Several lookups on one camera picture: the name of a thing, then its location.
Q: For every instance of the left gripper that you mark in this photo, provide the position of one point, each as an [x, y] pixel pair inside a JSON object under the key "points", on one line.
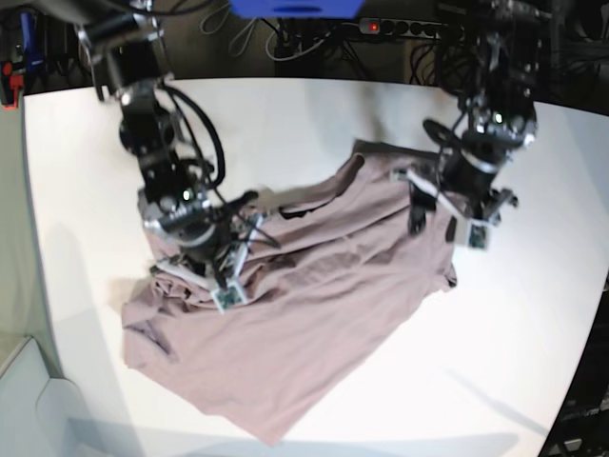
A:
{"points": [[461, 184]]}

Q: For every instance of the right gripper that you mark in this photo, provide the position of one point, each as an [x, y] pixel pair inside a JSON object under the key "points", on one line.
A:
{"points": [[214, 258]]}

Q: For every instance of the mauve t-shirt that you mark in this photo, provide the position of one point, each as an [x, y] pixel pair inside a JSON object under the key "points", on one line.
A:
{"points": [[345, 276]]}

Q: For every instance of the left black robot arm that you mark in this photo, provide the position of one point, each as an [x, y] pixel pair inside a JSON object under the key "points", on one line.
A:
{"points": [[495, 57]]}

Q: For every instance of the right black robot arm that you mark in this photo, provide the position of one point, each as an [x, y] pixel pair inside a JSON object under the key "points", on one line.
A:
{"points": [[178, 150]]}

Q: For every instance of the blue box overhead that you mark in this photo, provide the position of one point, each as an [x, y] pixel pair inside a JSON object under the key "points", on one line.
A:
{"points": [[296, 8]]}

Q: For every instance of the red black clamp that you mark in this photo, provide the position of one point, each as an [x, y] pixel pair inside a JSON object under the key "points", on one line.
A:
{"points": [[12, 83]]}

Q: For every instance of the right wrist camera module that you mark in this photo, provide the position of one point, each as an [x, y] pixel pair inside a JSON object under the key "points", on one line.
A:
{"points": [[233, 294]]}

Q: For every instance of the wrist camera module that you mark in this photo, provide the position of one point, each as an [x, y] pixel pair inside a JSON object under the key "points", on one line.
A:
{"points": [[477, 236], [233, 294]]}

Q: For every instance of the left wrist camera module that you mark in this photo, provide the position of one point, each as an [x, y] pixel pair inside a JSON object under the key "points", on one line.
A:
{"points": [[477, 236]]}

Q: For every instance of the white power strip red switch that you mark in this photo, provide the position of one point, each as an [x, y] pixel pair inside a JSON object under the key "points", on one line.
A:
{"points": [[382, 30]]}

